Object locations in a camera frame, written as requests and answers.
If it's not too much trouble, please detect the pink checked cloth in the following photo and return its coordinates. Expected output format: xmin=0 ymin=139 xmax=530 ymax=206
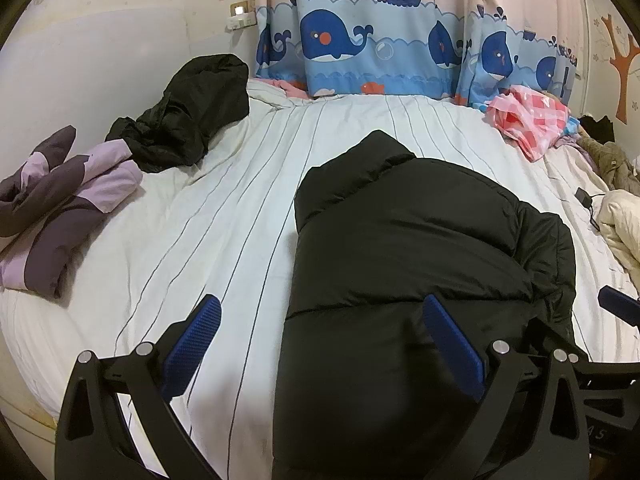
xmin=482 ymin=85 xmax=571 ymax=163

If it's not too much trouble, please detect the olive brown coat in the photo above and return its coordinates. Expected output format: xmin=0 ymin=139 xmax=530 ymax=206
xmin=575 ymin=137 xmax=640 ymax=193

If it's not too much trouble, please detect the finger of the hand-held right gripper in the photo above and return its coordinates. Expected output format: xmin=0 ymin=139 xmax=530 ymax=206
xmin=525 ymin=317 xmax=640 ymax=401
xmin=597 ymin=285 xmax=640 ymax=328

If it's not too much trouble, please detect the small black cloth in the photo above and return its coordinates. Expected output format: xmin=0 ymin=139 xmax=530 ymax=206
xmin=577 ymin=115 xmax=616 ymax=143

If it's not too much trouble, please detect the tree wall sticker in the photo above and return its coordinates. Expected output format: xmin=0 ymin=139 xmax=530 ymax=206
xmin=600 ymin=14 xmax=640 ymax=125

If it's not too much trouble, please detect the whale print curtain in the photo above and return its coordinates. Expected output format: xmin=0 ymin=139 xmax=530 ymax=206
xmin=252 ymin=0 xmax=586 ymax=111

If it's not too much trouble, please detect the white bed headboard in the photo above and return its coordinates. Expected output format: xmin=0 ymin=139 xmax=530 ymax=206
xmin=0 ymin=7 xmax=193 ymax=181

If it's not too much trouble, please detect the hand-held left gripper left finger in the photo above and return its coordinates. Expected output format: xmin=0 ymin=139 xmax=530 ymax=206
xmin=54 ymin=294 xmax=223 ymax=480

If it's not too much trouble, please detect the striped white bedsheet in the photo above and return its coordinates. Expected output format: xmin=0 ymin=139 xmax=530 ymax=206
xmin=0 ymin=77 xmax=640 ymax=461

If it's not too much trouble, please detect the thin black jacket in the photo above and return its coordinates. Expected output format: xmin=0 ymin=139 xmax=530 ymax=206
xmin=105 ymin=53 xmax=251 ymax=173

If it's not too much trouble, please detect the beige puffer jacket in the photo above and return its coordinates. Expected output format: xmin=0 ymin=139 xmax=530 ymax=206
xmin=597 ymin=190 xmax=640 ymax=273

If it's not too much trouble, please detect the pink blanket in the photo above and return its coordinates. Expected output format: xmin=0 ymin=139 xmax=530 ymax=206
xmin=250 ymin=77 xmax=308 ymax=99

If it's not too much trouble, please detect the purple two-tone jacket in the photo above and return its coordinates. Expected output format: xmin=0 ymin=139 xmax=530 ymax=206
xmin=0 ymin=126 xmax=144 ymax=300

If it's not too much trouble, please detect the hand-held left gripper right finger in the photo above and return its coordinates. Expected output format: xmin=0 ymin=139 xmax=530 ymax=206
xmin=422 ymin=294 xmax=591 ymax=480

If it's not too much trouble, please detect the black puffer jacket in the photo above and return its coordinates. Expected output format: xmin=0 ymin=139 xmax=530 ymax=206
xmin=272 ymin=130 xmax=578 ymax=480

